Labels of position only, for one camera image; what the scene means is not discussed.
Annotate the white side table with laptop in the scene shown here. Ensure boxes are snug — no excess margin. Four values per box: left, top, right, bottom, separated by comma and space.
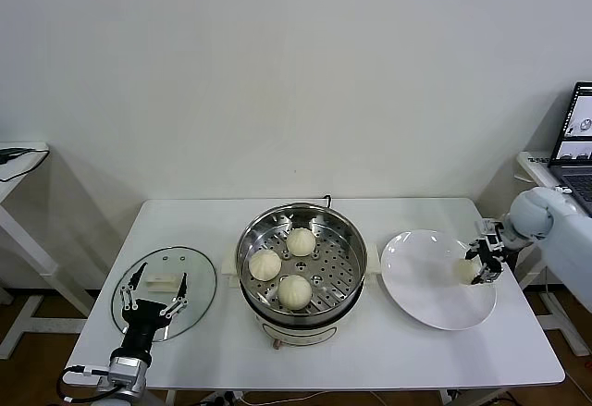
515, 150, 592, 359

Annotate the black left wrist camera cable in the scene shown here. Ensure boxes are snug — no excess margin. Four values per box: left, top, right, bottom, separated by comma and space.
55, 365, 126, 403

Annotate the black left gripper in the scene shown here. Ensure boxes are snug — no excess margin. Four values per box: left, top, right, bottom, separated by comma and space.
118, 262, 190, 362

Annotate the white side table with adapter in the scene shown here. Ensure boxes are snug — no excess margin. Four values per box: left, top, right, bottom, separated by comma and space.
0, 141, 93, 361

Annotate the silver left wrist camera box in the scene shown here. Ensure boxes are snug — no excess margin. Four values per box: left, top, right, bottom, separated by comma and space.
109, 357, 148, 373

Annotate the perforated stainless steamer basket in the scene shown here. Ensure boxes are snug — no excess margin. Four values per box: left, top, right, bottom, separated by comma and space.
235, 204, 369, 328

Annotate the round glass pot lid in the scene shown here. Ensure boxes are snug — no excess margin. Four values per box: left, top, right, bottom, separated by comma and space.
110, 245, 218, 344

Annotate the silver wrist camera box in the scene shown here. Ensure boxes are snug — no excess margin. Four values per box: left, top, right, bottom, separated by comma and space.
478, 219, 504, 248
109, 357, 148, 373

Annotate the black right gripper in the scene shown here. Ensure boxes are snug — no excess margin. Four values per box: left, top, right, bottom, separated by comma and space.
464, 239, 505, 286

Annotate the white steamed baozi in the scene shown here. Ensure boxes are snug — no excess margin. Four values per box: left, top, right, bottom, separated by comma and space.
277, 275, 312, 311
248, 251, 282, 282
286, 228, 318, 258
455, 259, 482, 285

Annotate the black adapter with cable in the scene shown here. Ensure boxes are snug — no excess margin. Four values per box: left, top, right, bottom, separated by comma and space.
0, 146, 51, 183

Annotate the white round plate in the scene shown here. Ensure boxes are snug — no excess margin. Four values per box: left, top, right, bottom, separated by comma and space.
380, 229, 498, 332

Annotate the dark grey open laptop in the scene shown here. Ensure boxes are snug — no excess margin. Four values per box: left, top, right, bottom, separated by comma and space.
548, 82, 592, 217

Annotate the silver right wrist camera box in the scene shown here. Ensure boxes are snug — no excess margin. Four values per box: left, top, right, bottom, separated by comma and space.
478, 219, 504, 248

